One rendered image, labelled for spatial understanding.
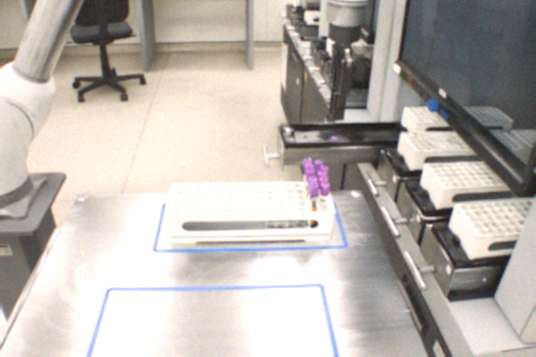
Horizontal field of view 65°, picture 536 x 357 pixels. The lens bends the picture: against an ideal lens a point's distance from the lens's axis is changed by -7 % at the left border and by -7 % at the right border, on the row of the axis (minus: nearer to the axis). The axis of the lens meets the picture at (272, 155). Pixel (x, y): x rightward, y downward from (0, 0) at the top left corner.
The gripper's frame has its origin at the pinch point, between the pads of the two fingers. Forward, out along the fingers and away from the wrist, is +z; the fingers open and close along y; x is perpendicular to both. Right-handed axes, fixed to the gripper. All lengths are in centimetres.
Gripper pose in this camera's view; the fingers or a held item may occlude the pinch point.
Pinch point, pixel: (337, 104)
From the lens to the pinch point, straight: 112.5
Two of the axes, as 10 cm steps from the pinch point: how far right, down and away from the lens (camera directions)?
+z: -0.3, 8.7, 5.0
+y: -1.0, -5.0, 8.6
